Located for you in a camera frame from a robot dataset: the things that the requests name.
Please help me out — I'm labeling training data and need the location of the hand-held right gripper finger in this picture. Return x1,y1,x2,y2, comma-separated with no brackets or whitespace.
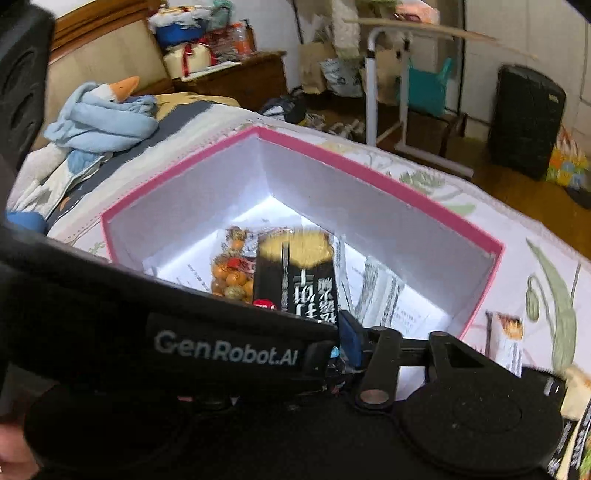
339,313,490,409

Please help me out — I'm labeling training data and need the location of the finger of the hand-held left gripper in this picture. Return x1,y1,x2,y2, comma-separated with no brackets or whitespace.
302,340,345,393

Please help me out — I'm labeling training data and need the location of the white biscuit packet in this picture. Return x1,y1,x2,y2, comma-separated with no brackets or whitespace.
485,311,525,378
339,256,403,326

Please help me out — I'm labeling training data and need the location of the slim black biscuit packet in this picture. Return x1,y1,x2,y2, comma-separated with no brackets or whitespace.
253,230,341,320

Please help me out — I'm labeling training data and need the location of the coated peanut bag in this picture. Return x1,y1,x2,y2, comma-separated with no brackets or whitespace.
211,225,259,304

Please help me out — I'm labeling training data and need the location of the pink cardboard box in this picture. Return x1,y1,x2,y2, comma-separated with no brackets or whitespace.
100,126,505,343

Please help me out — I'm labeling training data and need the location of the beige snack bag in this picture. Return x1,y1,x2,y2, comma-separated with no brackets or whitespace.
561,366,591,421

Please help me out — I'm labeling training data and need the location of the large black biscuit packet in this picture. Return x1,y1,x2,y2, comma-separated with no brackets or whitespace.
549,406,591,480

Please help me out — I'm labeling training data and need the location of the person's left hand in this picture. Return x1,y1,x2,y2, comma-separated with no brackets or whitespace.
0,422,40,476

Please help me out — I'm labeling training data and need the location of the blue cloth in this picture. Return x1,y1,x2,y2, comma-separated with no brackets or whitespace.
7,210,48,234

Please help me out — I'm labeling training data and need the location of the blue plush goose toy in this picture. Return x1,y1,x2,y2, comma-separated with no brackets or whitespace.
7,92,242,222

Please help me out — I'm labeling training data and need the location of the pair of shoes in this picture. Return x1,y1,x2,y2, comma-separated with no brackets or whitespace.
307,113,366,142

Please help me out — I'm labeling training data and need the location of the white goose plush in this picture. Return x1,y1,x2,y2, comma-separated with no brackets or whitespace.
90,76,140,105

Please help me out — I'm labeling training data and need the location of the rolling side table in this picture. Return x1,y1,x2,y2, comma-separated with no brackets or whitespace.
344,16,539,182

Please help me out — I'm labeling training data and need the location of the teal bag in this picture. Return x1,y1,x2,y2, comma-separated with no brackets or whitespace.
409,58,456,119

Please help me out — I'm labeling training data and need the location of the white printed plastic bag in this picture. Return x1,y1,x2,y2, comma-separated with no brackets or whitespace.
321,58,366,99

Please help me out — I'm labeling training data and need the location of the wooden headboard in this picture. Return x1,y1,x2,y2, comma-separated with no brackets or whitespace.
46,4,175,153

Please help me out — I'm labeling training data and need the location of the cream gift box red ribbon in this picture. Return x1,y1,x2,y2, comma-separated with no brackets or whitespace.
161,41,214,79

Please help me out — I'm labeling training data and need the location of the wooden nightstand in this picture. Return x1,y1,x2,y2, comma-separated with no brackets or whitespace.
173,51,288,112

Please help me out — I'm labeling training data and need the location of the brown paper bag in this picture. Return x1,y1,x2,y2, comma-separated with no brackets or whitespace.
298,41,336,96

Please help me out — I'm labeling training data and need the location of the black suitcase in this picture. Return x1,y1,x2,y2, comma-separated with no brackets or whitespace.
488,65,567,182

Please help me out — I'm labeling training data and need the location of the colourful cardboard box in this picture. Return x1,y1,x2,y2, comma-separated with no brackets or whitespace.
546,127,591,191

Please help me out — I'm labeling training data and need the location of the blue and white plush bag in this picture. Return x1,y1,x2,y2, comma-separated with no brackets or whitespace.
150,7,209,47

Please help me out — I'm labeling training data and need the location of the orange drink bottle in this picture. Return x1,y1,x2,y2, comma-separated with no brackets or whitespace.
231,21,256,57

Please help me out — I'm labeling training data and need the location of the white fluffy cardigan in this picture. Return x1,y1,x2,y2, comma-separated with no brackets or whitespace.
332,0,366,52

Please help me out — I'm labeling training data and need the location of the pink tissue box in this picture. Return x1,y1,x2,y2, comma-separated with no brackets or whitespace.
397,0,440,25

